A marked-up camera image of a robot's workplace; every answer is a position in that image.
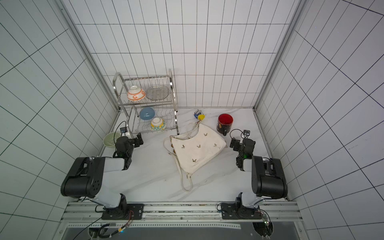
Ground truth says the cream canvas shoulder bag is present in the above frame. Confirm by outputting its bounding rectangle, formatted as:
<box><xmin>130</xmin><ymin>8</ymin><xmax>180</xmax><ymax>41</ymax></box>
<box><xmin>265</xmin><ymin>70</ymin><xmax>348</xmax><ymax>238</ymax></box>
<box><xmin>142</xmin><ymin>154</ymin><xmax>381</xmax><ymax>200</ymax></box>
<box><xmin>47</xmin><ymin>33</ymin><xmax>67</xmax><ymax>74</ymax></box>
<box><xmin>163</xmin><ymin>122</ymin><xmax>227</xmax><ymax>192</ymax></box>

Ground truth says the yellow blue plush keychain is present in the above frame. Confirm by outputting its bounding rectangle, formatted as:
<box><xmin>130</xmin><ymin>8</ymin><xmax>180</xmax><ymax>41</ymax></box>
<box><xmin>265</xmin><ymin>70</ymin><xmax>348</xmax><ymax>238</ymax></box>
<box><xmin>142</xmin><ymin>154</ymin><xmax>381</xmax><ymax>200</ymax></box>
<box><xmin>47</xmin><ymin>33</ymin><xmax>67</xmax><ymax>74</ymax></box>
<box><xmin>194</xmin><ymin>110</ymin><xmax>205</xmax><ymax>121</ymax></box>

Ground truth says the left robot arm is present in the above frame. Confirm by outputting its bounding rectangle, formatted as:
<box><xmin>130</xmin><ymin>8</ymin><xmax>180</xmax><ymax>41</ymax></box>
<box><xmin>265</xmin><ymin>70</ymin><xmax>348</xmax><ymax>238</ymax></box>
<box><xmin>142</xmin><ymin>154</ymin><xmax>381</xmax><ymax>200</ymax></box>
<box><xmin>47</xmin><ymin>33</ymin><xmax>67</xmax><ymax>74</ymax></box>
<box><xmin>61</xmin><ymin>133</ymin><xmax>144</xmax><ymax>220</ymax></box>

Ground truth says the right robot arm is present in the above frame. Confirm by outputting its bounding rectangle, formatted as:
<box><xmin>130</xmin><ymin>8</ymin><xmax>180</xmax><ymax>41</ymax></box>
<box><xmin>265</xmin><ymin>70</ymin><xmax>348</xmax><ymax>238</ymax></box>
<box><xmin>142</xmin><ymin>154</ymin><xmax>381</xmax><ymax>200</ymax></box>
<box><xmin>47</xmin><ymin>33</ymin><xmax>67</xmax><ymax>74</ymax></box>
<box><xmin>218</xmin><ymin>138</ymin><xmax>288</xmax><ymax>221</ymax></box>

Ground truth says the yellow teal patterned bowl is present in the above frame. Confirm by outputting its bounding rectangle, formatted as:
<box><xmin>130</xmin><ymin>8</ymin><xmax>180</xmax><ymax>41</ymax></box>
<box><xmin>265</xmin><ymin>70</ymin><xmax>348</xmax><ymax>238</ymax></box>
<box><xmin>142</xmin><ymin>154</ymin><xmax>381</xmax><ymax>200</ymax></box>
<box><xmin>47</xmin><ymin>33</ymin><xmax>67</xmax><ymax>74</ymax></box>
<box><xmin>150</xmin><ymin>117</ymin><xmax>167</xmax><ymax>132</ymax></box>

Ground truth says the pale green bowl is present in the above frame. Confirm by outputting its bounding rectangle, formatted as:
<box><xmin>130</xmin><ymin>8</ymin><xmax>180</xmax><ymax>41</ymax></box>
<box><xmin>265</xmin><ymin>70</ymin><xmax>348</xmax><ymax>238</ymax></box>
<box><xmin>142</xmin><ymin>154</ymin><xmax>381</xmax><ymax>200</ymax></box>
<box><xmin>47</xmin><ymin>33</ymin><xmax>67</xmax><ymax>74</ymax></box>
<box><xmin>103</xmin><ymin>132</ymin><xmax>121</xmax><ymax>148</ymax></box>

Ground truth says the blue bowl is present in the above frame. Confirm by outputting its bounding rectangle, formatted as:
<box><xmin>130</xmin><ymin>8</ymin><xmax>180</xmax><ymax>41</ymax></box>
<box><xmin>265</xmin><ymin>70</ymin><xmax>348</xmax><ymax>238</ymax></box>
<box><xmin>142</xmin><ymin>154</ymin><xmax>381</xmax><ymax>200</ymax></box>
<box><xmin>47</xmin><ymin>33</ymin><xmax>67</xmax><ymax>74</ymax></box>
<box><xmin>140</xmin><ymin>107</ymin><xmax>156</xmax><ymax>121</ymax></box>

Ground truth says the metal two-tier dish rack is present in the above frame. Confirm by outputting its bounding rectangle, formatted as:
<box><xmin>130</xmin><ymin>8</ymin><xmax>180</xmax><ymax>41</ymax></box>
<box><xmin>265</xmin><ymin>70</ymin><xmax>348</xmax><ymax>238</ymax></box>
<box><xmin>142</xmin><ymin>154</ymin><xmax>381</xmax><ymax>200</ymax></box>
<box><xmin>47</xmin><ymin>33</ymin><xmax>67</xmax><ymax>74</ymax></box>
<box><xmin>112</xmin><ymin>70</ymin><xmax>180</xmax><ymax>135</ymax></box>

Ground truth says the orange white patterned bowl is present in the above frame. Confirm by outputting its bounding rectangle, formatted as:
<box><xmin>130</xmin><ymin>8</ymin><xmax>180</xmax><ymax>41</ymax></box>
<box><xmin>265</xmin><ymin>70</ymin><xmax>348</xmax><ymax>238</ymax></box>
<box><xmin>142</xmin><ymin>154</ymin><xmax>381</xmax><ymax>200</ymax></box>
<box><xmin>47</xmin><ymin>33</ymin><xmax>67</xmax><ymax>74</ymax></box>
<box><xmin>127</xmin><ymin>86</ymin><xmax>146</xmax><ymax>102</ymax></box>

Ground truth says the clear glass plate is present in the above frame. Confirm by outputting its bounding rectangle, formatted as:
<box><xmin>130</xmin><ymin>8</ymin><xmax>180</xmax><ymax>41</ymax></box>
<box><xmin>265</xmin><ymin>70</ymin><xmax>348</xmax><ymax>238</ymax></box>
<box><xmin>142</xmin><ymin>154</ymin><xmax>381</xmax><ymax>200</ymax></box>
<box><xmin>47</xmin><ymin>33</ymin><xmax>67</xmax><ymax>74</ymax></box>
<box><xmin>146</xmin><ymin>85</ymin><xmax>170</xmax><ymax>101</ymax></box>

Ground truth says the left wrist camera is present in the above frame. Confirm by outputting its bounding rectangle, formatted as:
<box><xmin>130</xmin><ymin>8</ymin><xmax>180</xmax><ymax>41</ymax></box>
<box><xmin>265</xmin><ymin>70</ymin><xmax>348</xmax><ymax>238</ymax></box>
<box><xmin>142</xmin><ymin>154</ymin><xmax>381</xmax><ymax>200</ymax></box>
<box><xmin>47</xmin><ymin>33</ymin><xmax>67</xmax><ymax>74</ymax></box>
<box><xmin>120</xmin><ymin>127</ymin><xmax>128</xmax><ymax>134</ymax></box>

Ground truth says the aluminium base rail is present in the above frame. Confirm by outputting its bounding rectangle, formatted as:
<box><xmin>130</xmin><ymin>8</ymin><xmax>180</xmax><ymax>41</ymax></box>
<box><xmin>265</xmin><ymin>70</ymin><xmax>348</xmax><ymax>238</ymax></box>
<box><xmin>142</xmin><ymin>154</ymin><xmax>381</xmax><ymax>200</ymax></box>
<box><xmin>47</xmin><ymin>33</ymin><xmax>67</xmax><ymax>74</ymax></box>
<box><xmin>61</xmin><ymin>201</ymin><xmax>303</xmax><ymax>227</ymax></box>

